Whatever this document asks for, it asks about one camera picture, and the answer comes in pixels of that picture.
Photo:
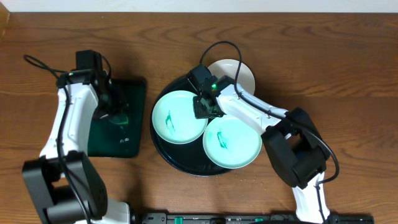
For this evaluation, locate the green sponge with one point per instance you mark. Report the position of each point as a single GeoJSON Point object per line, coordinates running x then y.
{"type": "Point", "coordinates": [119, 119]}

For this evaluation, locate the rectangular dark green tray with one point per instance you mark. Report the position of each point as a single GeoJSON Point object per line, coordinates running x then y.
{"type": "Point", "coordinates": [109, 140]}

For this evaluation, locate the white plate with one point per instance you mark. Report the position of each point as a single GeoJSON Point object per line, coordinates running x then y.
{"type": "Point", "coordinates": [229, 67]}

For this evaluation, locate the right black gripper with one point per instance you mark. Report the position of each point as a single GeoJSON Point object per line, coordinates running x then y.
{"type": "Point", "coordinates": [199, 114]}

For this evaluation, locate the mint green plate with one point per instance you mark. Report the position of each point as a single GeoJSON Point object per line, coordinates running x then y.
{"type": "Point", "coordinates": [230, 143]}
{"type": "Point", "coordinates": [174, 119]}

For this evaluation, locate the round black tray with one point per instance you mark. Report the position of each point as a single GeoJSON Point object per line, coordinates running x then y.
{"type": "Point", "coordinates": [189, 158]}

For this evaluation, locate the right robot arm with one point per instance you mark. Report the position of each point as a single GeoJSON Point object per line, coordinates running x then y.
{"type": "Point", "coordinates": [297, 152]}

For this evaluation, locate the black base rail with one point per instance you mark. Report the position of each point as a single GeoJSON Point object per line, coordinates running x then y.
{"type": "Point", "coordinates": [163, 218]}

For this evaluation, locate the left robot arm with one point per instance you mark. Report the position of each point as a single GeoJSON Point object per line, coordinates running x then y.
{"type": "Point", "coordinates": [63, 184]}

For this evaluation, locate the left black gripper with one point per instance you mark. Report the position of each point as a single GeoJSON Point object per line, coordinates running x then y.
{"type": "Point", "coordinates": [109, 109]}

